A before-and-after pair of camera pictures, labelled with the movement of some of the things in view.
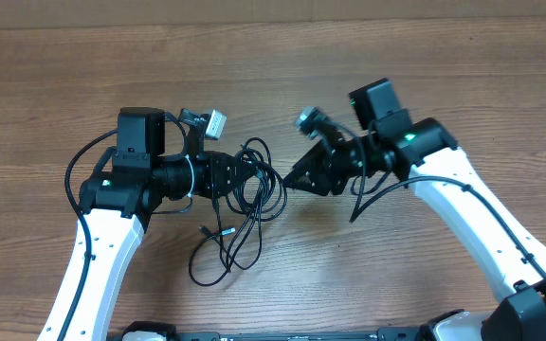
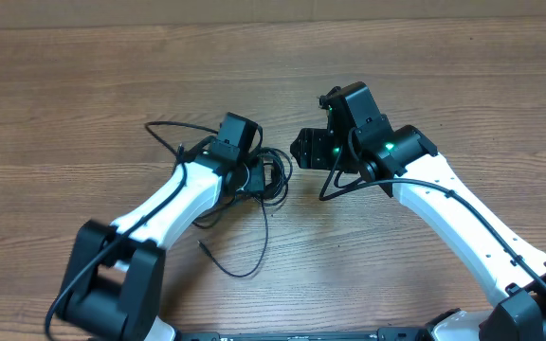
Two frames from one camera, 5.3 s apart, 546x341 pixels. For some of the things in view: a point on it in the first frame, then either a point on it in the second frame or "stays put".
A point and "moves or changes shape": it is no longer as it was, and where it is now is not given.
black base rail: (158, 332) stays put
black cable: (257, 190) to (262, 257)
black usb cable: (258, 189) moves or changes shape
